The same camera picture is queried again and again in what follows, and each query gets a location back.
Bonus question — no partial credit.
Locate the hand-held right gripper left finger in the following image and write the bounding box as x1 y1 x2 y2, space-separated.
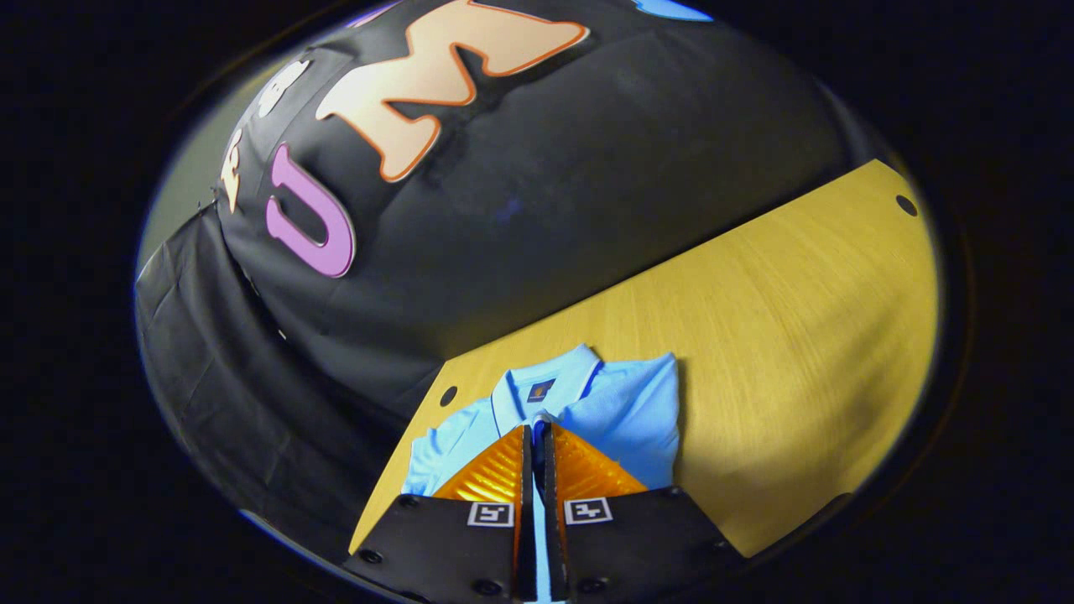
344 424 536 603

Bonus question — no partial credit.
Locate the black backdrop cloth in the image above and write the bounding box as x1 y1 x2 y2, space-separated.
134 0 890 563

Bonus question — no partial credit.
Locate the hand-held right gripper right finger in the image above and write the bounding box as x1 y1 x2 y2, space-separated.
541 422 746 603

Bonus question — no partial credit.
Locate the light blue T-shirt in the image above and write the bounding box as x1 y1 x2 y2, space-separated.
401 342 682 603

